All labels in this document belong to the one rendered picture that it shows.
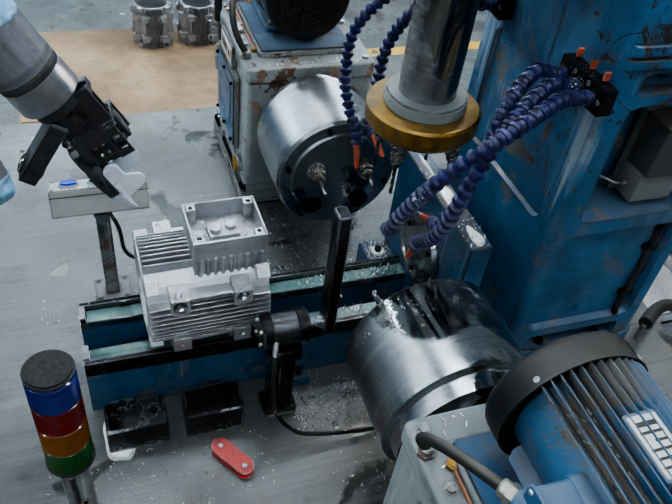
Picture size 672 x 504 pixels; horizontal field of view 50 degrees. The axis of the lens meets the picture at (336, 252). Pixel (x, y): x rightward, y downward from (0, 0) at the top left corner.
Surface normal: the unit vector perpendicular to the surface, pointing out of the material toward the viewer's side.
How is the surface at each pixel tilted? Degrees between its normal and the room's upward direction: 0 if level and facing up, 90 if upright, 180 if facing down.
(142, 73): 0
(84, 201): 66
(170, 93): 0
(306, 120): 32
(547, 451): 74
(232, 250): 90
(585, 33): 90
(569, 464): 61
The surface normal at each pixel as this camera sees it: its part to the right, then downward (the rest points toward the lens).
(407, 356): -0.52, -0.48
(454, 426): 0.11, -0.73
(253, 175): 0.31, 0.67
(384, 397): -0.85, -0.13
